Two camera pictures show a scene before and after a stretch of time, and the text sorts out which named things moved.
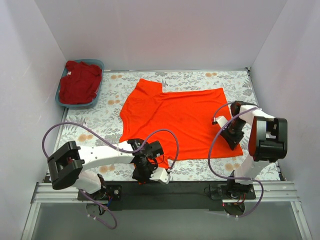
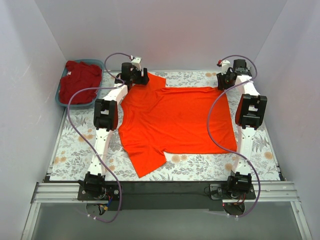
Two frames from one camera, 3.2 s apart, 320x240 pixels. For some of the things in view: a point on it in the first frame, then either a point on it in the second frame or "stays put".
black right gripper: (232, 135) to (226, 81)
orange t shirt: (182, 123) stays put
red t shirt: (81, 84) stays put
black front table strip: (174, 195) stays put
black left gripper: (141, 174) to (141, 76)
